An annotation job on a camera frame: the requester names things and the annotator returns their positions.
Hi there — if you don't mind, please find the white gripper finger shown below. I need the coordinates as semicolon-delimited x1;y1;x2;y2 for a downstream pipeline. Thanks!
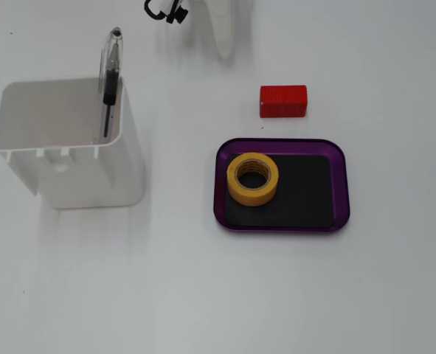
207;0;237;60

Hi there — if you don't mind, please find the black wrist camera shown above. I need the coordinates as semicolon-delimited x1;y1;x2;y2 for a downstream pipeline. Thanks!
165;0;189;25

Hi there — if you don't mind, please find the clear black ballpoint pen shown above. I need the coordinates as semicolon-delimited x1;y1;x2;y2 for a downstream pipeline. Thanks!
97;26;125;139

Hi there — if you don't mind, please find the red rectangular block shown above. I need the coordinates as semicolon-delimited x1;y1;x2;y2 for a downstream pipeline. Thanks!
259;85;308;119

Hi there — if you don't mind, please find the black tray mat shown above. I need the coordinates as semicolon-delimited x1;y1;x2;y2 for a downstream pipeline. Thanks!
224;153;336;228

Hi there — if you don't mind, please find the purple metal tray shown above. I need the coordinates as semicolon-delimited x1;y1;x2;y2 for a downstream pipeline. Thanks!
212;137;351;233

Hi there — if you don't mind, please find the white plastic container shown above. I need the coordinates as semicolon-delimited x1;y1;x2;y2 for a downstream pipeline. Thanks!
0;76;145;210

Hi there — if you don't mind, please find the yellow masking tape roll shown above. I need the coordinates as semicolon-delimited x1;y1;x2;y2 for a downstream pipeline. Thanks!
226;151;280;207

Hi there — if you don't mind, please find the black camera cable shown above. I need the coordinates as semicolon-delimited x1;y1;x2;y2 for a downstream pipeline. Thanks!
144;0;167;19

